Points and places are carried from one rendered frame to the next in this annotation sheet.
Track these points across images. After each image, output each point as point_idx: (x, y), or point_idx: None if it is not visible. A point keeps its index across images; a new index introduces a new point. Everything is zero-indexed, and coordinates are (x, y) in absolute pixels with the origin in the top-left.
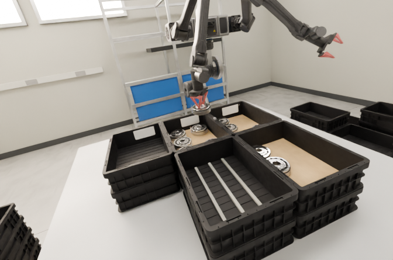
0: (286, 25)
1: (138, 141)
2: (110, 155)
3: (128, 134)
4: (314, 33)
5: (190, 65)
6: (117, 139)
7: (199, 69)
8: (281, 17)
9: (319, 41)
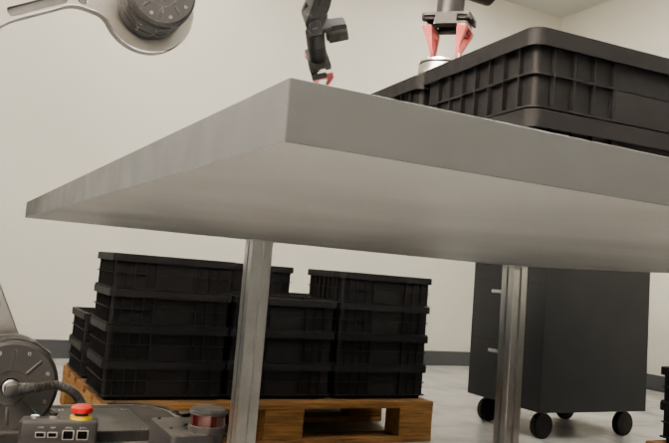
0: None
1: (478, 110)
2: (651, 71)
3: (499, 59)
4: (343, 28)
5: None
6: (530, 60)
7: None
8: None
9: (325, 50)
